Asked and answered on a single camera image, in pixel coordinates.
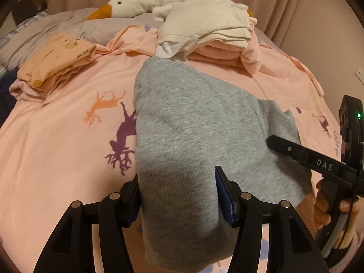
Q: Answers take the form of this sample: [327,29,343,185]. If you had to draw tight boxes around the dark navy cloth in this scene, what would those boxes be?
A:
[0,68,18,125]

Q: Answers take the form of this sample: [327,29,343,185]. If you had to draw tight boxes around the black camera box green light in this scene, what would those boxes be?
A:
[339,95,363,168]

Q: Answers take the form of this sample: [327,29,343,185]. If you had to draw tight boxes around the plaid pillow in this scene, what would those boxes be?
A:
[0,9,49,78]

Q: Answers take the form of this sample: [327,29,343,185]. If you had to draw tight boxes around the pink folded garment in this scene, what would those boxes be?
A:
[187,31,262,75]

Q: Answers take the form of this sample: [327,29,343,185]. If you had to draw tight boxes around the peach animal print duvet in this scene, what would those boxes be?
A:
[1,25,341,272]

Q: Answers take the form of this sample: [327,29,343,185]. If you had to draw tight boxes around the white goose plush toy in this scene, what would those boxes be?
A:
[87,0,254,22]

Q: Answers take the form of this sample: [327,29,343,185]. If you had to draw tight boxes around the person's right hand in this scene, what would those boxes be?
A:
[313,180,364,251]

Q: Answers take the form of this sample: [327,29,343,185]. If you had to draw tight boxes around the white wall power strip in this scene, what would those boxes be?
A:
[355,67,364,85]

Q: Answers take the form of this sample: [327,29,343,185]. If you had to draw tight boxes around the grey knit garment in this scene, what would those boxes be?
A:
[134,57,312,272]

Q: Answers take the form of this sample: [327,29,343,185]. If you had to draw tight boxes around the cream white folded garment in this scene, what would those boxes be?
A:
[155,3,257,58]

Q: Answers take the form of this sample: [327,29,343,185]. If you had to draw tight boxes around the orange printed folded clothes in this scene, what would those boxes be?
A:
[17,32,96,92]

